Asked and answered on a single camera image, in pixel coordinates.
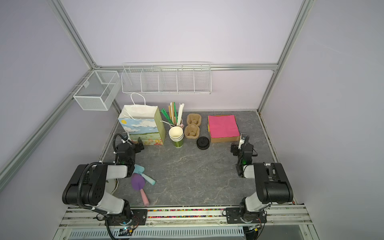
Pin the cardboard napkin box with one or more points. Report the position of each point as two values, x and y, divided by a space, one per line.
225 139

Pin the small white wire basket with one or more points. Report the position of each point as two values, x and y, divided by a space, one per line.
98 91

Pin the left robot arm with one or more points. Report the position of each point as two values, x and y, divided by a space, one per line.
87 186

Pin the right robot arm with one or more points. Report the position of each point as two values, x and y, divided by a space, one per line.
271 182

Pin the wide white wire basket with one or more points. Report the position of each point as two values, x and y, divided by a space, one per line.
167 78

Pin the stack of green paper cups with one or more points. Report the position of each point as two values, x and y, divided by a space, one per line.
177 136

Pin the teal toy shovel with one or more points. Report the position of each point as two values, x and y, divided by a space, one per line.
140 170

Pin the green stirrer sticks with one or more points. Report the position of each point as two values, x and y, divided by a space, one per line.
164 112

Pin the painted paper gift bag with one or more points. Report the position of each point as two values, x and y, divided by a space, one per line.
143 122

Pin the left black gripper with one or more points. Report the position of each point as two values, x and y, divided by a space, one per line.
138 145

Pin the cardboard cup carrier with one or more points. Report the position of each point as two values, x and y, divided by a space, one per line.
192 129

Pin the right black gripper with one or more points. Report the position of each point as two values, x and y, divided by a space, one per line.
237 149

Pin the white wrapped straws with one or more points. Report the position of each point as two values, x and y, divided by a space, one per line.
180 113

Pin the pink napkin stack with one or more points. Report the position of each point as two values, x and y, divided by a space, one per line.
223 126

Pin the purple pink toy shovel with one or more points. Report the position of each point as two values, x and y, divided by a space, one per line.
138 183

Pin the potted green plant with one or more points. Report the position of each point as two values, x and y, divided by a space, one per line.
111 186

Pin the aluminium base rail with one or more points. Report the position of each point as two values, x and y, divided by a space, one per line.
207 216

